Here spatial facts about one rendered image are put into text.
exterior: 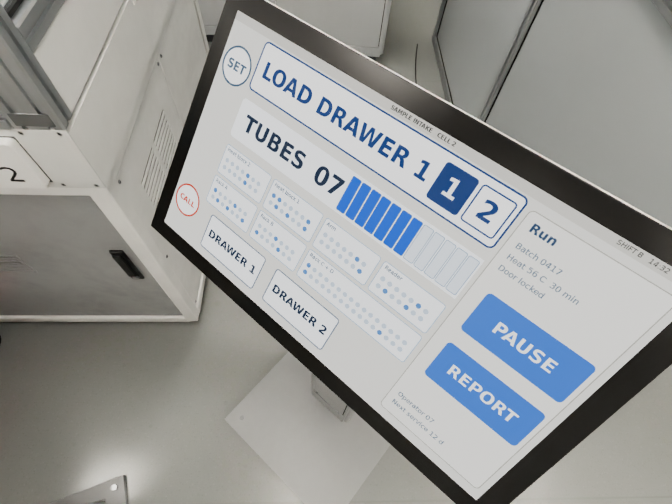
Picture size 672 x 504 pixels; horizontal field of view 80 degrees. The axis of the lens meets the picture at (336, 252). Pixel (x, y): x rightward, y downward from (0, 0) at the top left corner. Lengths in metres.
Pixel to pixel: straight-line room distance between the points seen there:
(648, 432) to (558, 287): 1.48
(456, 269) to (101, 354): 1.43
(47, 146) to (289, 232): 0.52
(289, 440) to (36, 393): 0.86
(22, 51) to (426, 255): 0.61
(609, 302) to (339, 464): 1.12
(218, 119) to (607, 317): 0.42
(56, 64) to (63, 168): 0.18
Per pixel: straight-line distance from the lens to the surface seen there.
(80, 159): 0.84
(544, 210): 0.36
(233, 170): 0.48
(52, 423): 1.66
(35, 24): 0.79
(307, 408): 1.40
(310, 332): 0.45
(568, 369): 0.39
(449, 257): 0.37
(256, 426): 1.41
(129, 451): 1.53
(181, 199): 0.54
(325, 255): 0.41
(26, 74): 0.74
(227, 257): 0.50
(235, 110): 0.48
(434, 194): 0.37
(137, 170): 1.05
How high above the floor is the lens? 1.42
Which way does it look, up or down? 60 degrees down
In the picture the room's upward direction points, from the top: 6 degrees clockwise
